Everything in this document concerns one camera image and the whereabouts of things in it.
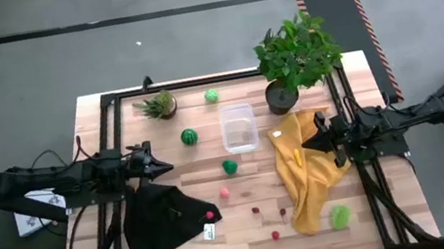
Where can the yellow cloth napkin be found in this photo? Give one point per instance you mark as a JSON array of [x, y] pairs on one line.
[[307, 192]]

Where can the small succulent in dark pot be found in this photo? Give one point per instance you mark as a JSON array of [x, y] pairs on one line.
[[161, 106]]

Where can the striped green toy watermelon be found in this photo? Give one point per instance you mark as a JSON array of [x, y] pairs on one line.
[[189, 137]]

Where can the clear plastic tupperware container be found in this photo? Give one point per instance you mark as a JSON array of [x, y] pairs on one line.
[[238, 128]]

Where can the black cloth napkin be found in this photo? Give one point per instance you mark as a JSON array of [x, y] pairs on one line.
[[158, 232]]

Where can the pink toy peach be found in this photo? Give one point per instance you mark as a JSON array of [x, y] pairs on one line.
[[224, 193]]

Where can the light green toy lettuce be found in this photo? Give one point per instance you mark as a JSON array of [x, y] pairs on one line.
[[340, 216]]

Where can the dark green toy bell pepper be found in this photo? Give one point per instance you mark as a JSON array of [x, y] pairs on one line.
[[230, 167]]

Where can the small red toy berry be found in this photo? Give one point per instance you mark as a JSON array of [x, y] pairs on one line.
[[275, 235]]

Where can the black diagonal stand beam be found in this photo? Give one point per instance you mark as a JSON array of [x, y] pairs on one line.
[[11, 203]]

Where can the white printed box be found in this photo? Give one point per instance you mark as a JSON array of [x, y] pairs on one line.
[[35, 221]]

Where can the red toy cherry green stem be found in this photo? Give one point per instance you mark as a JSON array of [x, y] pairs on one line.
[[209, 214]]

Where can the black aluminium table frame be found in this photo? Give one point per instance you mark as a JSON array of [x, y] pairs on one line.
[[218, 78]]

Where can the black frame clamp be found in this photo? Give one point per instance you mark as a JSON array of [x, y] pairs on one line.
[[146, 83]]

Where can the dark red toy cherry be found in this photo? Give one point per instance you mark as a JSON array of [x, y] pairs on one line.
[[255, 210], [282, 212]]

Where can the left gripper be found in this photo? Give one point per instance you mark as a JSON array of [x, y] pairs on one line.
[[143, 166]]

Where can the light green toy cabbage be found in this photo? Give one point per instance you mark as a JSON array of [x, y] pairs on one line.
[[211, 95]]

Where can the leafy green plant black pot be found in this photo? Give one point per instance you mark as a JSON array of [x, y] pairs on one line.
[[297, 56]]

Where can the small white cloth tag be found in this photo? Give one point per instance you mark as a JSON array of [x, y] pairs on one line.
[[277, 134]]

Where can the white handwritten paper tag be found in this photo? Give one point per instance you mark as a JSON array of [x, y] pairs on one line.
[[209, 231]]

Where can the black mat striped edges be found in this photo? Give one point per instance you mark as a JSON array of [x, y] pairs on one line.
[[337, 22]]

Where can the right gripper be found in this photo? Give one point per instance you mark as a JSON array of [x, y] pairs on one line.
[[339, 136]]

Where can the yellow toy corn cob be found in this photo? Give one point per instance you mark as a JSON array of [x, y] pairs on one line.
[[297, 157]]

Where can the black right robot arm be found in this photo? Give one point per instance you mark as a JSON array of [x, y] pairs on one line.
[[391, 122]]

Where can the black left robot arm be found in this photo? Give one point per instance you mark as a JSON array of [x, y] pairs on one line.
[[75, 175]]

